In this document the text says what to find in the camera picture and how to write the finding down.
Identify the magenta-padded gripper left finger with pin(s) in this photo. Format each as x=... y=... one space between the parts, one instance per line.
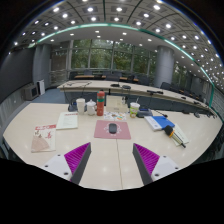
x=58 y=165

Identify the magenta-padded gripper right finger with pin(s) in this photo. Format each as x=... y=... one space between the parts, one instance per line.
x=163 y=166

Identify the black computer mouse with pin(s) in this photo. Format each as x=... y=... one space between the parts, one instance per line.
x=112 y=128

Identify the pink printed mouse pad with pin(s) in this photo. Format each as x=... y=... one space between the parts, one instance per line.
x=100 y=131

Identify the red white magazine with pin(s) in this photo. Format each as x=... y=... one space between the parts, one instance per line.
x=43 y=138

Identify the black handheld microphone orange band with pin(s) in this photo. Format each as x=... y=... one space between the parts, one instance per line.
x=169 y=130

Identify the white printed leaflet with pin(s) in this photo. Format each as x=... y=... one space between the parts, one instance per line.
x=181 y=133

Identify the blue white book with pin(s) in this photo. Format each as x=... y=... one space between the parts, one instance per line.
x=160 y=121

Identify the white printed document sheet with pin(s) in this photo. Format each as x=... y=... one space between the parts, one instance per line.
x=67 y=120

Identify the stack of white paper cups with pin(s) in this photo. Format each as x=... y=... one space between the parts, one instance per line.
x=80 y=106

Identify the green white paper drink cup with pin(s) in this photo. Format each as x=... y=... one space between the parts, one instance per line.
x=134 y=110

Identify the white lidded ceramic mug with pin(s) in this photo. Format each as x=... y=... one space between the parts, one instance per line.
x=91 y=108

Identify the white colourful sticker sheet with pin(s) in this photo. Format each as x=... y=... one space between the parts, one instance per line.
x=115 y=116

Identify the red thermos bottle green band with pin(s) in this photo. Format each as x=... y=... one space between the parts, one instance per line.
x=100 y=105

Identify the cream desk organizer box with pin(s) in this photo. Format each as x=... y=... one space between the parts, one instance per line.
x=116 y=105

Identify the grey boxy floor unit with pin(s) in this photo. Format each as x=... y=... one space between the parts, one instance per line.
x=30 y=92

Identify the white floor appliance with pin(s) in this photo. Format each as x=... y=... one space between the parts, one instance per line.
x=41 y=87

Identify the long curved conference desk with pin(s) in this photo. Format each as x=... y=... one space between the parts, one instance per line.
x=90 y=85

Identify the group of dark office chairs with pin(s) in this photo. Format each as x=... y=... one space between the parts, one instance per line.
x=143 y=80

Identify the group of round ceiling lights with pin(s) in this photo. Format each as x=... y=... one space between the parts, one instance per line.
x=90 y=9

